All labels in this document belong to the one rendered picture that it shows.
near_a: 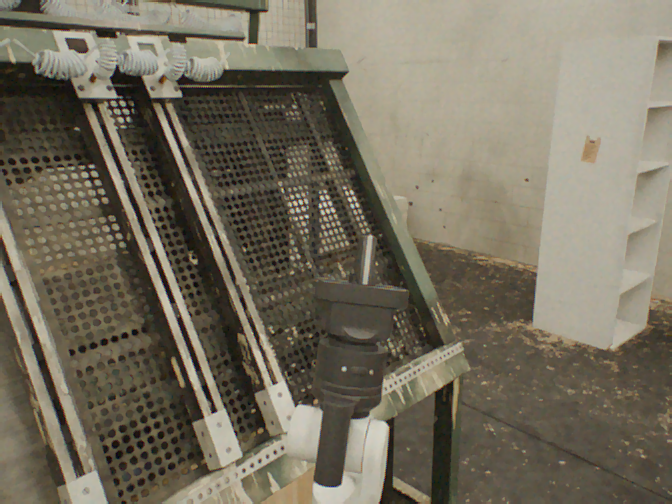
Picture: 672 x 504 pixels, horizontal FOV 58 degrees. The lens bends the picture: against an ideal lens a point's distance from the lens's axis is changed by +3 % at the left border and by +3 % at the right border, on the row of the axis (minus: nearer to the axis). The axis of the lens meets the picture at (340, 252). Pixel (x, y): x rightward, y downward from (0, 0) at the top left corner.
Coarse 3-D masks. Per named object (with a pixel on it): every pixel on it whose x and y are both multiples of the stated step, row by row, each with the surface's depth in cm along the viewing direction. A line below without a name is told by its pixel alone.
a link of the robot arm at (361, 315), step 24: (336, 288) 71; (360, 288) 72; (384, 288) 73; (336, 312) 72; (360, 312) 72; (384, 312) 73; (336, 336) 73; (360, 336) 72; (384, 336) 73; (336, 360) 71; (360, 360) 71; (384, 360) 73; (360, 384) 71
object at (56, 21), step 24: (24, 24) 137; (48, 24) 140; (72, 24) 143; (96, 24) 147; (120, 24) 152; (144, 24) 156; (24, 48) 140; (168, 48) 165; (48, 72) 143; (72, 72) 146; (144, 72) 160; (192, 72) 169; (216, 72) 174
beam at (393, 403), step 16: (432, 352) 211; (400, 368) 201; (432, 368) 207; (448, 368) 212; (464, 368) 217; (416, 384) 199; (432, 384) 204; (384, 400) 188; (400, 400) 192; (416, 400) 197; (384, 416) 186; (256, 448) 157; (240, 464) 151; (272, 464) 157; (288, 464) 160; (304, 464) 163; (208, 480) 145; (224, 480) 148; (240, 480) 150; (256, 480) 153; (272, 480) 155; (288, 480) 158; (176, 496) 139; (224, 496) 146; (240, 496) 149; (256, 496) 151
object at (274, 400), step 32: (160, 64) 174; (160, 96) 170; (160, 128) 172; (192, 160) 173; (192, 192) 169; (192, 224) 171; (224, 256) 170; (224, 288) 166; (256, 320) 167; (256, 352) 163; (256, 384) 165; (288, 416) 162
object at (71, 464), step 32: (0, 224) 135; (0, 256) 136; (0, 288) 131; (32, 320) 132; (32, 352) 130; (32, 384) 128; (64, 384) 131; (64, 416) 130; (64, 448) 127; (64, 480) 125; (96, 480) 128
